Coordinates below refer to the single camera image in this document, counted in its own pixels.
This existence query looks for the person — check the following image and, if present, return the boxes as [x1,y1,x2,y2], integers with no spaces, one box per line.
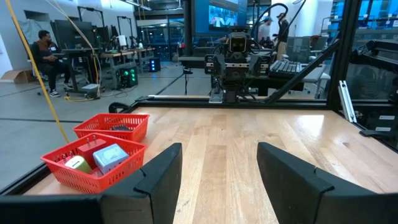
[275,12,290,62]
[257,16,273,43]
[30,30,74,98]

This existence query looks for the large display screen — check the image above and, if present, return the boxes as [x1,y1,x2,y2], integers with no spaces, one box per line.
[192,0,248,35]

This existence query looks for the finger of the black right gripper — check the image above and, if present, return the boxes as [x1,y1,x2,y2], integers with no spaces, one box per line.
[212,54,227,77]
[248,55,264,77]

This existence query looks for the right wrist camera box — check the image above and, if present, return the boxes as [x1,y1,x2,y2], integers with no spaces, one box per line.
[228,30,249,54]

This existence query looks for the computer tower blue lights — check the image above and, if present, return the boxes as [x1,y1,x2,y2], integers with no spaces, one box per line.
[148,57,162,73]

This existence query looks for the grey floor box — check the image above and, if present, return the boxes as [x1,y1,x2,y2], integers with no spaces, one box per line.
[81,83,100,94]

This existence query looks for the dark office desk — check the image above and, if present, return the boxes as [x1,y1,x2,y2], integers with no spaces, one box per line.
[60,46,100,94]

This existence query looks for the computer tower green lights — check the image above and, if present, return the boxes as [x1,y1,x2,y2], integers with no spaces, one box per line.
[119,65,139,88]

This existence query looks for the black desk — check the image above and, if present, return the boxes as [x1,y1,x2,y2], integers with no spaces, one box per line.
[178,55,332,97]

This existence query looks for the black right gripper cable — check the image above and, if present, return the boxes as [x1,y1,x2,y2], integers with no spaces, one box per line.
[250,2,290,57]

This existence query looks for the wooden top work table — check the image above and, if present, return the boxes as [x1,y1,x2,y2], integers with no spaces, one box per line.
[99,46,156,90]

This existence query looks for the red plastic mesh basket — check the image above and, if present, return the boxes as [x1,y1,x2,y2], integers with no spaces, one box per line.
[72,113,150,143]
[40,132,147,195]

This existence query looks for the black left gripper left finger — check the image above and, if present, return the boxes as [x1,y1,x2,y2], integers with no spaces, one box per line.
[98,142,183,224]

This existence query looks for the black monitor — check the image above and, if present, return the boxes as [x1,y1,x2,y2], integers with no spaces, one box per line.
[54,19,96,50]

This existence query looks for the green wall charger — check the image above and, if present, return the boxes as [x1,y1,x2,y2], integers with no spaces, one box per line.
[64,155,93,174]

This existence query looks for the black wall charger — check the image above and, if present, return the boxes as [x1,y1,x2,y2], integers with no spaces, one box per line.
[109,124,134,132]

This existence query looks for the black keyboard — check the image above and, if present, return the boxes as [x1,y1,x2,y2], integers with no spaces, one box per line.
[269,58,302,78]

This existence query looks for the red wall charger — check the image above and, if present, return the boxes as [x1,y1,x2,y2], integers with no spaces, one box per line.
[76,134,107,170]

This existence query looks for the thin yellow cable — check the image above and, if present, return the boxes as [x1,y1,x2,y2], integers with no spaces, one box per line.
[46,0,103,103]

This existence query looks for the light blue wall charger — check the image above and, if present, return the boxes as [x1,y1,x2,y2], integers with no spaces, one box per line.
[92,143,130,175]

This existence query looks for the black cable with loop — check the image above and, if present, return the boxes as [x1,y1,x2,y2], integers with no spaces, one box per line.
[108,101,137,114]

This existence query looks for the silver aluminium bracket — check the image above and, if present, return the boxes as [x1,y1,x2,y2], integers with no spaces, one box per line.
[338,80,358,124]

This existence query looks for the cardboard box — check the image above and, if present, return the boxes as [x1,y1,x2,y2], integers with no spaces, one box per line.
[0,68,37,84]

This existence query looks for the thick yellow cable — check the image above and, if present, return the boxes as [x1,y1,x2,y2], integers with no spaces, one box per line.
[5,0,71,144]

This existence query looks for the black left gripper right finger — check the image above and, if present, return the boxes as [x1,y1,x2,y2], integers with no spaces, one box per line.
[256,142,384,224]

